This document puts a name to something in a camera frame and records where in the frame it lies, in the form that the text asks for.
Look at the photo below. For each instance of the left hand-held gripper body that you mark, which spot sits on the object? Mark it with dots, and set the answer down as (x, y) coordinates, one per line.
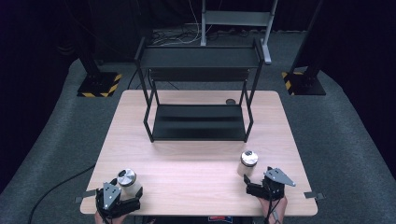
(111, 194)

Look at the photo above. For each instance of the grey metal stand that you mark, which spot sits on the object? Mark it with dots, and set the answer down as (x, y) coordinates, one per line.
(236, 18)

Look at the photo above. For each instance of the person's right hand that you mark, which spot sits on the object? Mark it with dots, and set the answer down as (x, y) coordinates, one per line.
(264, 210)

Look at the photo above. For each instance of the person's dark clothing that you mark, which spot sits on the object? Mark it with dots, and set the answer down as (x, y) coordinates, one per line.
(199, 220)

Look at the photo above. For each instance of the person's left hand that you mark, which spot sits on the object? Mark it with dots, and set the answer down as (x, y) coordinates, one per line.
(116, 220)

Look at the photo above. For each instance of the grey table edge bracket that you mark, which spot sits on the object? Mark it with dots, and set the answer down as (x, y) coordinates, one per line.
(313, 195)
(84, 195)

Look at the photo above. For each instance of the black metal shelf rack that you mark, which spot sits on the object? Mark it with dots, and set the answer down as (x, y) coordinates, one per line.
(199, 124)

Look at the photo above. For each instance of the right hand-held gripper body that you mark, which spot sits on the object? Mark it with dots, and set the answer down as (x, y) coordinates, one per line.
(274, 186)

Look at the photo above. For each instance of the black stand with striped base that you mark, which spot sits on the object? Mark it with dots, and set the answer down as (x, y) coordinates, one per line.
(303, 82)
(98, 84)

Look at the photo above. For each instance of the glass jar with metal lid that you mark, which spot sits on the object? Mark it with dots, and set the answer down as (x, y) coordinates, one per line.
(128, 182)
(247, 163)

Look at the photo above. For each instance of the dark round table grommet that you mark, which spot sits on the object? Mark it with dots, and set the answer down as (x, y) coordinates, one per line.
(230, 101)

